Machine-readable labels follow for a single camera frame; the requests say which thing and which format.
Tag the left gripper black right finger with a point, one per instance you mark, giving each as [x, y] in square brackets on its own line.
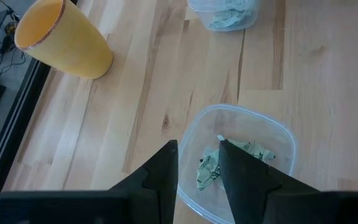
[247, 193]

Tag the black metal table frame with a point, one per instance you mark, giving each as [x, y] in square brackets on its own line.
[12, 130]

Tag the green paper wrapper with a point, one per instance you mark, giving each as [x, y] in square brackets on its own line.
[244, 4]
[228, 20]
[208, 174]
[256, 151]

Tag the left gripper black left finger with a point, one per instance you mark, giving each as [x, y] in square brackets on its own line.
[160, 186]

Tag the clear plastic container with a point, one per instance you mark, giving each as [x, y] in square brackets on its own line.
[259, 124]
[253, 18]

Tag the yellow orange cup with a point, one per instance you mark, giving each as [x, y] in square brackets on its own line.
[70, 46]

